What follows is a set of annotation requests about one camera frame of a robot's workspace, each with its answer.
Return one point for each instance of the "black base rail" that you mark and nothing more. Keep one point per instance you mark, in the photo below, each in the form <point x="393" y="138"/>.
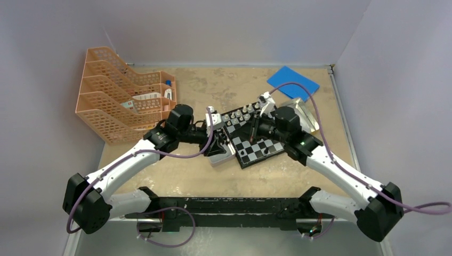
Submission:
<point x="287" y="214"/>

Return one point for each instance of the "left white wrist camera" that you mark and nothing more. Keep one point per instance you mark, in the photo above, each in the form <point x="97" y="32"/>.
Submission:
<point x="213" y="119"/>

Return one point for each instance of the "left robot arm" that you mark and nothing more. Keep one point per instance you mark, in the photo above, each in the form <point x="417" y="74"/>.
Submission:
<point x="89" y="200"/>

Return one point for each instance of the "black white chess board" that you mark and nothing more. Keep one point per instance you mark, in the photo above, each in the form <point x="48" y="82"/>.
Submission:
<point x="248" y="153"/>

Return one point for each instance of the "white stapler in rack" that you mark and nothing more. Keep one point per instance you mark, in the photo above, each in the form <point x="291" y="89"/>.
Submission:
<point x="168" y="94"/>

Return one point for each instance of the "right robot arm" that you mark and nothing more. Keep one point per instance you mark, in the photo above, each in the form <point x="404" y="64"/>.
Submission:
<point x="373" y="207"/>

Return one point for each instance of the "orange plastic file rack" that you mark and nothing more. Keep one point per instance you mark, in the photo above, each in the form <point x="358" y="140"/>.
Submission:
<point x="105" y="100"/>

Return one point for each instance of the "silver metal tin tray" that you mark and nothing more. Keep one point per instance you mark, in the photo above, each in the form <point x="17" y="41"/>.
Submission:
<point x="229" y="155"/>

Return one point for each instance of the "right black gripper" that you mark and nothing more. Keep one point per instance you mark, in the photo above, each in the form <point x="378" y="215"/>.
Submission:
<point x="255" y="123"/>

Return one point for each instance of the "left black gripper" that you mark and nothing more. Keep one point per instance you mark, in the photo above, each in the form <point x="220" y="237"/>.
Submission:
<point x="216" y="148"/>

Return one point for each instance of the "white label box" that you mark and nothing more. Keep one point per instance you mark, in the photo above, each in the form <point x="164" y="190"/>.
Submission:
<point x="147" y="96"/>

